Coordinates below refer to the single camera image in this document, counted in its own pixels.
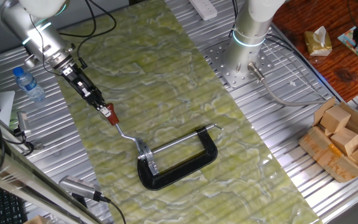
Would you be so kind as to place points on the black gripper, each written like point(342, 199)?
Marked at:
point(84, 87)

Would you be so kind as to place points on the metal lever with red knob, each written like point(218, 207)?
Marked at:
point(113, 116)

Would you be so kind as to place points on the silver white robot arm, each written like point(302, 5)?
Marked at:
point(247, 37)

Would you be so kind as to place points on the green marble pattern mat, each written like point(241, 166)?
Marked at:
point(166, 77)

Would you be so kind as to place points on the clear water bottle blue cap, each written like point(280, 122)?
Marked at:
point(30, 85)

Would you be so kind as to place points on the black C-clamp with steel screw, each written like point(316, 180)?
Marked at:
point(182, 171)

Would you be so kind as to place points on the white paper sheet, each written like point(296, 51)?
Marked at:
point(3, 105)

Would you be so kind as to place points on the silver robot mounting plate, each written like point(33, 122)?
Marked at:
point(216, 59)

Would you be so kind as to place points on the white power strip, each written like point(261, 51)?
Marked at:
point(205, 9)

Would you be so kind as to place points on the yellow tissue pack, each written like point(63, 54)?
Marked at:
point(317, 42)

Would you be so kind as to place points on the brown cardboard box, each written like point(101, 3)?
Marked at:
point(325, 155)

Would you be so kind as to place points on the brown wooden table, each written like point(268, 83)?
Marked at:
point(337, 77)

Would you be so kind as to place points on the colourful picture card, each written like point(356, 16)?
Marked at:
point(346, 39)

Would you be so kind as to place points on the ribbed silver camera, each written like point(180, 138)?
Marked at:
point(76, 186)

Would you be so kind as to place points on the small grey camera on mount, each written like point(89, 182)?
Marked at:
point(23, 121)

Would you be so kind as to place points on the aluminium frame beam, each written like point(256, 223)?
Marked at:
point(42, 193)

